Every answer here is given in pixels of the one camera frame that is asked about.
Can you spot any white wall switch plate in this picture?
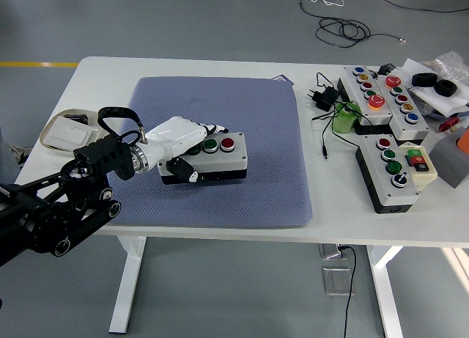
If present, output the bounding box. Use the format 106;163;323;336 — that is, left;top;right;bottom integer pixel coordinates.
49;118;97;147

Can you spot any grey four-button control box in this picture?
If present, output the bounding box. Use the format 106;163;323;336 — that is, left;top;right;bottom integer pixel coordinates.
355;134;421;215
157;131;248;185

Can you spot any blue bowl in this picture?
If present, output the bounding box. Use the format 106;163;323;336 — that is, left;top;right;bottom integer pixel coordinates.
424;105;469;122

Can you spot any red knob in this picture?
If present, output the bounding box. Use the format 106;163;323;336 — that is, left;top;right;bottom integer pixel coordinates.
438;117;461;133

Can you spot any clear plastic bag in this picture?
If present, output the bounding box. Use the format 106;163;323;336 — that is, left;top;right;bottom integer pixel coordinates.
424;51;469;84

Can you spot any black power cable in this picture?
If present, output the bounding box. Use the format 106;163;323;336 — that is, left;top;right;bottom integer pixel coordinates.
339;245;358;338

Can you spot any five-button box with lit stop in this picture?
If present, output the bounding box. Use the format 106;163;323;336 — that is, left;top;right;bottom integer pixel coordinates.
336;65;393;136

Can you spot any coiled black floor cable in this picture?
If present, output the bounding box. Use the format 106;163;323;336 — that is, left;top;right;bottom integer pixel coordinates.
299;0;408;49

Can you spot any five-button box with red mushroom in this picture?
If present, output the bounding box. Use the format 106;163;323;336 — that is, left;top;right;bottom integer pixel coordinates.
373;73;430;142

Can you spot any orange cylinder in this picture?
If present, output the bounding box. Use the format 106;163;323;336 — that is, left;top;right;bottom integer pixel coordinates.
457;127;469;155

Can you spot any blue-grey quilted mat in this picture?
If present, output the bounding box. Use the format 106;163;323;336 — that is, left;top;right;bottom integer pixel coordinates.
94;76;314;228

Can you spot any black foam ring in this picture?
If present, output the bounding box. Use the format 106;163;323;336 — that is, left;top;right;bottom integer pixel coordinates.
434;79;458;97
411;73;440;87

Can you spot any white table leg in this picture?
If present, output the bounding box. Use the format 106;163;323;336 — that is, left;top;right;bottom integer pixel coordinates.
108;236;147;334
366;245;406;338

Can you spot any black power adapter with cord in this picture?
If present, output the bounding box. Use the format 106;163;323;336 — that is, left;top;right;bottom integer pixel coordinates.
306;72;363;160

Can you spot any silver floor socket box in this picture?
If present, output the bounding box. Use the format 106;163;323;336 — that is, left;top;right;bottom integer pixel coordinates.
322;266;355;297
318;243;349;260

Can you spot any white paper sheet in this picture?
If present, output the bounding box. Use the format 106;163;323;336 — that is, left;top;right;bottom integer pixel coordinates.
401;58;469;118

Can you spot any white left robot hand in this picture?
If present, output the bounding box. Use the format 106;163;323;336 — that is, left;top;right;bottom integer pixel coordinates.
141;116;231;184

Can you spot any grey block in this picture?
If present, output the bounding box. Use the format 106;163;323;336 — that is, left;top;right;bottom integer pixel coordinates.
428;127;469;189

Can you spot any beige oval tray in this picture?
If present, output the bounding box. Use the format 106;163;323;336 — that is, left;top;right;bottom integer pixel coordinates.
39;109;111;155

